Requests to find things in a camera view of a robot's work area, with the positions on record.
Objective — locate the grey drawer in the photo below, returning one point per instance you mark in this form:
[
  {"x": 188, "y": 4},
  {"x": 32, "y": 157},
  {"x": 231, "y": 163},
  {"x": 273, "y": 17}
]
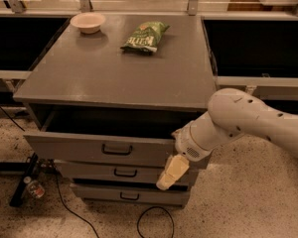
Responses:
[
  {"x": 130, "y": 194},
  {"x": 127, "y": 137},
  {"x": 76, "y": 170}
]

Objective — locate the grey drawer cabinet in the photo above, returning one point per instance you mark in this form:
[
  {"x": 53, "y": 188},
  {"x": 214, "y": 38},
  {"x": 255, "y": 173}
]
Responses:
[{"x": 93, "y": 72}]

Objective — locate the green chip bag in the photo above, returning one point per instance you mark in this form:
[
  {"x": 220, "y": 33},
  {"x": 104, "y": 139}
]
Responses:
[{"x": 146, "y": 37}]

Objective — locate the beige bowl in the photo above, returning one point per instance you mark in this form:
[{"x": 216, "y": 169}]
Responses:
[{"x": 88, "y": 23}]

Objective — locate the grey top drawer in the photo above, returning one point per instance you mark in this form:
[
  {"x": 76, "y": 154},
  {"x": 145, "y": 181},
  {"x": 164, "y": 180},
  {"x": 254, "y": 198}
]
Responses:
[{"x": 127, "y": 137}]

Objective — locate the black table leg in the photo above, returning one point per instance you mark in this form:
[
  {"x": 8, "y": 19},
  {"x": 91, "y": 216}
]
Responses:
[{"x": 30, "y": 164}]

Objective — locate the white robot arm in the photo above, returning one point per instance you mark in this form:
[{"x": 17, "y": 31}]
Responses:
[{"x": 231, "y": 114}]

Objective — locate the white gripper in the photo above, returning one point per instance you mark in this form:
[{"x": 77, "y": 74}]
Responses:
[{"x": 188, "y": 146}]

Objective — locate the grey bottom drawer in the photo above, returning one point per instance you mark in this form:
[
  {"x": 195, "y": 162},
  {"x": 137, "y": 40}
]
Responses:
[{"x": 130, "y": 194}]

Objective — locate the plastic bottle on floor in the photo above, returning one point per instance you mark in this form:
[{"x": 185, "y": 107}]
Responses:
[{"x": 34, "y": 187}]

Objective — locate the grey middle drawer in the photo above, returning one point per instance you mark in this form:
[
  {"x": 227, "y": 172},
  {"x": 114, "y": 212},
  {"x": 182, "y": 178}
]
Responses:
[{"x": 76, "y": 170}]

